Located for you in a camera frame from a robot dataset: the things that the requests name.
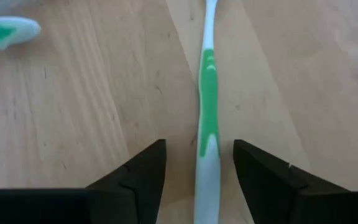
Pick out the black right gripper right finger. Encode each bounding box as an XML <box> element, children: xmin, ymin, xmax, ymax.
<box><xmin>232</xmin><ymin>139</ymin><xmax>351</xmax><ymax>224</ymax></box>

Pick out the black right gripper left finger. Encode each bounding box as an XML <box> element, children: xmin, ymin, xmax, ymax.
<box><xmin>85</xmin><ymin>139</ymin><xmax>167</xmax><ymax>224</ymax></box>

